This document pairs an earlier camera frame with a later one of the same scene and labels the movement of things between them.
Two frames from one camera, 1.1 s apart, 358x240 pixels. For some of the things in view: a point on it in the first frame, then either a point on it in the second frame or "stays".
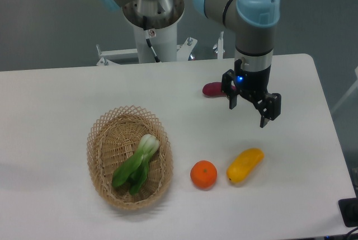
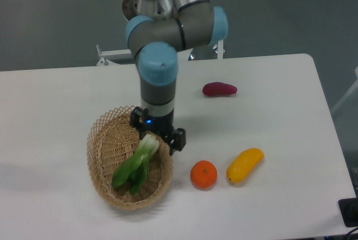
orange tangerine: [203, 174] stays
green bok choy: [135, 170] stays
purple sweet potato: [214, 89] stays
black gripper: [253, 84] → [175, 139]
